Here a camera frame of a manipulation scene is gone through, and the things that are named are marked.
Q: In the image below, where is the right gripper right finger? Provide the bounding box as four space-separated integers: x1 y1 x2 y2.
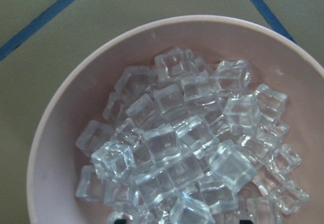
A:
239 219 251 224

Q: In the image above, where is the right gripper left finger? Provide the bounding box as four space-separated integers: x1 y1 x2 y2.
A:
114 219 127 224

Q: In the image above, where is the clear ice cubes pile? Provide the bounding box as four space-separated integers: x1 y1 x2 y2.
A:
75 48 309 223

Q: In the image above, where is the pink bowl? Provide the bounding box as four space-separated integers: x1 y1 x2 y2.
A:
26 15 323 223

